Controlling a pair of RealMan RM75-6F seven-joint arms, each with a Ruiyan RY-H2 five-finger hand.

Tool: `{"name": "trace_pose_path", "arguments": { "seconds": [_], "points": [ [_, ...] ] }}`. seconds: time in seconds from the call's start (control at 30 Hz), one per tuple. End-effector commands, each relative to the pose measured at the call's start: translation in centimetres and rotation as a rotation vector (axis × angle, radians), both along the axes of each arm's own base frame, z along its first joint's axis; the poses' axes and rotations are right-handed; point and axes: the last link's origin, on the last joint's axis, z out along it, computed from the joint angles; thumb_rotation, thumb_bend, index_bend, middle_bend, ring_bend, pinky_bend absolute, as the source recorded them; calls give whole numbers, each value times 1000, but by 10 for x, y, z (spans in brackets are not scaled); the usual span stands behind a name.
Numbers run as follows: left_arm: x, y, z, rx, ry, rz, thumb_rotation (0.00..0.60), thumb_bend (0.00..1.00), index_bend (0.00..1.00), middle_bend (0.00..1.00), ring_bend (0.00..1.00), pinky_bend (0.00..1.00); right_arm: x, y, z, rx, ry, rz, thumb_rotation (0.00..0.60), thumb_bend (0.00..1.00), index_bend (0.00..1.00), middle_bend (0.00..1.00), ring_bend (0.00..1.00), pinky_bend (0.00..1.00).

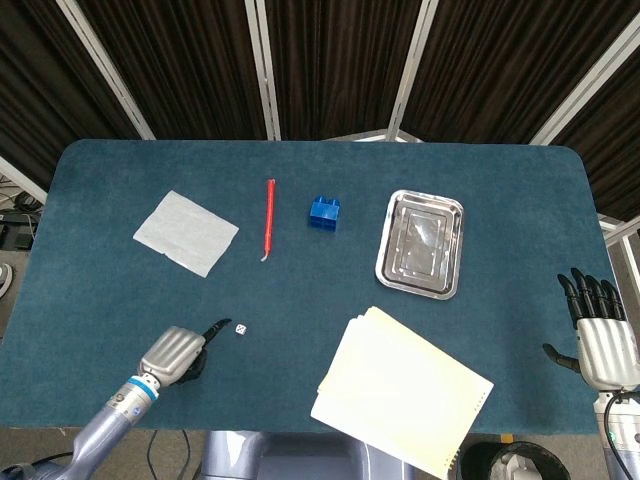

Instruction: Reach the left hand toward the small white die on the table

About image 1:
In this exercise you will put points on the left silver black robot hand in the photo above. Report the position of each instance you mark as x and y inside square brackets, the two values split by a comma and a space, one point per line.
[170, 354]

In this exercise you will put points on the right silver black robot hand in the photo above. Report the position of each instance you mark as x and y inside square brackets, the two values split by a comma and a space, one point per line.
[599, 345]

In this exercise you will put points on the small white die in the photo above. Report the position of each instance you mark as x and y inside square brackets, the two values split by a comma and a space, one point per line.
[241, 329]

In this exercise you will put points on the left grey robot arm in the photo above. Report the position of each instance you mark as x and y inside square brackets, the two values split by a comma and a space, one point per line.
[102, 422]

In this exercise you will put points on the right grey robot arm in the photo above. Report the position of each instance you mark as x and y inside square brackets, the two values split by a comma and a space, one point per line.
[618, 430]

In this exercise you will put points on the white paper napkin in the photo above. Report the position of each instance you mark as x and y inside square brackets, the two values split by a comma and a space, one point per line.
[186, 231]

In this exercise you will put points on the black waste bin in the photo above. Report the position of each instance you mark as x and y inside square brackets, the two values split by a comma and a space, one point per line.
[515, 462]

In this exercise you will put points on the blue felt table mat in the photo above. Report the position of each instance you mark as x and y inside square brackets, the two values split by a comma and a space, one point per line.
[310, 280]

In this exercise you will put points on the grey robot torso base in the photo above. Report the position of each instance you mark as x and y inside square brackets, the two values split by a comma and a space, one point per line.
[295, 456]

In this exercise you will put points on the red pen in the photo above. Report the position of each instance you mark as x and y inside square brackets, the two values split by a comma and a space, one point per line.
[269, 220]

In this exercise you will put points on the stainless steel tray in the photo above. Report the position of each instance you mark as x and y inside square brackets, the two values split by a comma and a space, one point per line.
[419, 245]

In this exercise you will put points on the cream paper notebook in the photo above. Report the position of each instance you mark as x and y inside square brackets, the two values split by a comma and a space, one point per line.
[395, 387]

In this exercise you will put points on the blue toy building block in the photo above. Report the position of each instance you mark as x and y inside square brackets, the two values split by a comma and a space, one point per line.
[324, 213]

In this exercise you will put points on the black folding partition screen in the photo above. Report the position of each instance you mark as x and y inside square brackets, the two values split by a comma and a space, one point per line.
[320, 67]

